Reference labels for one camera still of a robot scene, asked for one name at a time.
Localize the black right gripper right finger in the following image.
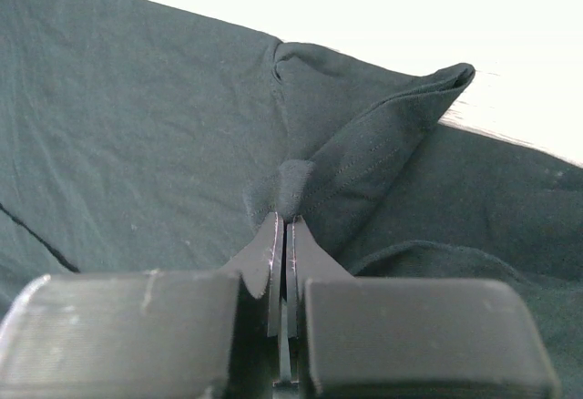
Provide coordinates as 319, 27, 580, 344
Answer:
285, 218, 561, 398

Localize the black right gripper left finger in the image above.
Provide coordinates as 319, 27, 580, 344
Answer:
1, 213, 285, 398

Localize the black t shirt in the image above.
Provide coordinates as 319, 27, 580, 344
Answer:
1, 0, 582, 398

